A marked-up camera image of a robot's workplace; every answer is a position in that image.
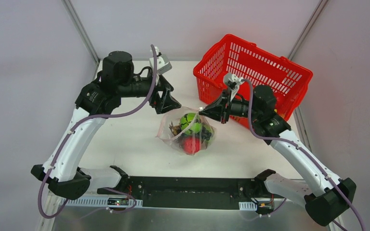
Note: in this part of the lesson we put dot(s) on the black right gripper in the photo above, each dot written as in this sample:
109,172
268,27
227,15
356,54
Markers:
224,108

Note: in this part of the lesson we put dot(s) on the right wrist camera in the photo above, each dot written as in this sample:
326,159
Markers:
233,83

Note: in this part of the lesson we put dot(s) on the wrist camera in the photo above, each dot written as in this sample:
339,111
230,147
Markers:
233,83
163,64

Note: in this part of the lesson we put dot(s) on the red plastic basket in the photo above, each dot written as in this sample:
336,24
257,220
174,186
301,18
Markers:
288,80

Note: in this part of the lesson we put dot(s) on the red apple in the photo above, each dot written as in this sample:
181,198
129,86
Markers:
191,145

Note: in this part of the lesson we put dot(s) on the clear zip top bag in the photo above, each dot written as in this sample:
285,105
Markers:
175,142

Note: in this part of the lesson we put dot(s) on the green mangosteen fruit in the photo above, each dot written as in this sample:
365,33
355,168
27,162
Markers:
191,123

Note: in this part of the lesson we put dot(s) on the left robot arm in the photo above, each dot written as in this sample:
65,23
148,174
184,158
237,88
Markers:
94,105

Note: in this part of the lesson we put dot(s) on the dark grape bunch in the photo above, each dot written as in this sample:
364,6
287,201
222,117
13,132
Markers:
206,135

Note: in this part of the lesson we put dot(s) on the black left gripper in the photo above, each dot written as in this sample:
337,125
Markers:
158,94

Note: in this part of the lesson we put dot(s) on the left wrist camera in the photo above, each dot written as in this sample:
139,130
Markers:
163,64

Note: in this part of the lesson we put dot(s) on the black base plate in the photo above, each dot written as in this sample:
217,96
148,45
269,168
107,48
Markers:
197,193

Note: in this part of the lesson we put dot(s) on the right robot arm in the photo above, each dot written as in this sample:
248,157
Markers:
325,195

